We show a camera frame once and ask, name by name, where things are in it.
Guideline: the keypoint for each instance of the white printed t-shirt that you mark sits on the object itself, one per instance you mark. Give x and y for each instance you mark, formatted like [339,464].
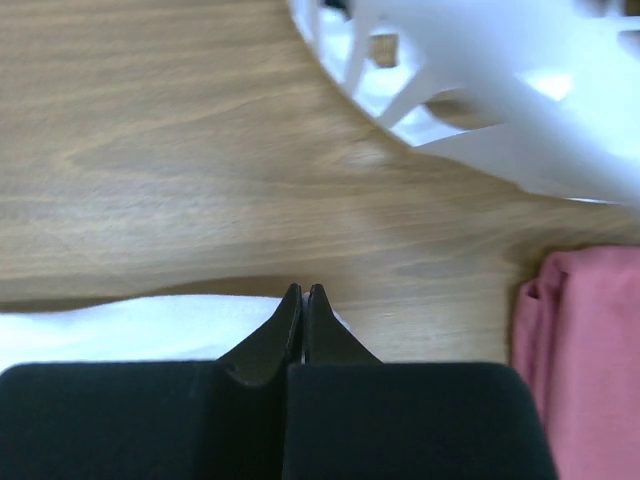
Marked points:
[164,328]

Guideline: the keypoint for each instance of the folded red t-shirt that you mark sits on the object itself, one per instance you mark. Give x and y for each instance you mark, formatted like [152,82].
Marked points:
[575,343]

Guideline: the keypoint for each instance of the white plastic laundry basket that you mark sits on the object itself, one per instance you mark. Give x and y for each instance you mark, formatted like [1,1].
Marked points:
[542,94]

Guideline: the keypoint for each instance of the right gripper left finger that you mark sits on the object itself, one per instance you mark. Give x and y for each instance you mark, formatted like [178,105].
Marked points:
[221,419]

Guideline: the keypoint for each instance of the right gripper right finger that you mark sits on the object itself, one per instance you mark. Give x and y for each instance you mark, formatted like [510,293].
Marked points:
[351,416]

